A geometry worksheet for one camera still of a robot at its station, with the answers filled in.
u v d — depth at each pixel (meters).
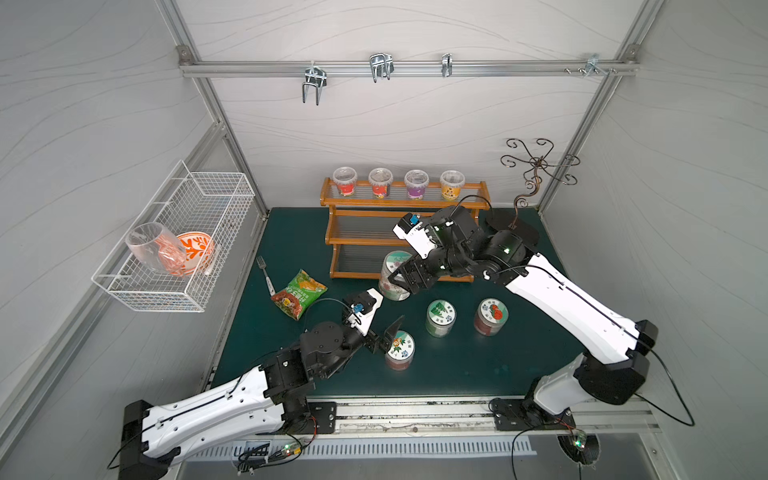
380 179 0.82
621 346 0.40
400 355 0.76
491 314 0.83
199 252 0.67
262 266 1.02
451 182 0.80
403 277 0.57
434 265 0.57
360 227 1.01
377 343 0.58
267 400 0.49
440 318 0.83
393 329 0.60
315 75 0.78
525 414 0.65
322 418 0.73
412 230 0.57
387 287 0.66
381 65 0.75
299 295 0.91
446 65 0.78
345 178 0.82
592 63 0.77
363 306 0.54
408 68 0.78
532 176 0.84
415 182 0.81
